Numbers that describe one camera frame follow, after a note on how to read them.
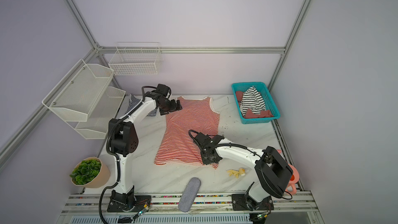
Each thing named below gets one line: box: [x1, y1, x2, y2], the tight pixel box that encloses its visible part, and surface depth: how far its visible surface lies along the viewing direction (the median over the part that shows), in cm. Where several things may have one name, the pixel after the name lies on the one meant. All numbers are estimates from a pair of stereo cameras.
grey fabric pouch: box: [178, 177, 202, 213], surface depth 76 cm
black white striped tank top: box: [239, 85, 266, 118], surface depth 113 cm
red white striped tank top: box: [153, 96, 221, 169], surface depth 100 cm
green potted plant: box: [69, 156, 111, 189], surface depth 74 cm
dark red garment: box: [235, 90, 274, 119], surface depth 106 cm
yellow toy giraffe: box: [226, 168, 246, 179], surface depth 83 cm
